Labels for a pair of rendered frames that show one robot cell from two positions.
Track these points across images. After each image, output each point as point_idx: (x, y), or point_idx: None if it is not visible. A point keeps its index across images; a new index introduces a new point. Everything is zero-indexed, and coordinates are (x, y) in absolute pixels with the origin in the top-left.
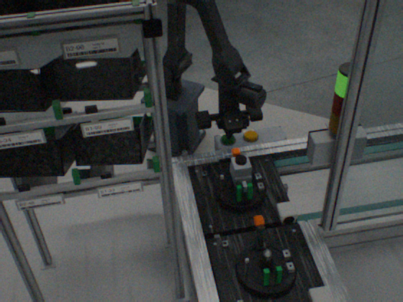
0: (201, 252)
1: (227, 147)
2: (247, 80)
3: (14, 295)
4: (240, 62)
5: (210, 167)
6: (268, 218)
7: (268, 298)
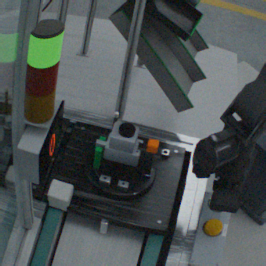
0: None
1: (206, 199)
2: (237, 139)
3: (118, 43)
4: (252, 116)
5: (175, 165)
6: (61, 177)
7: None
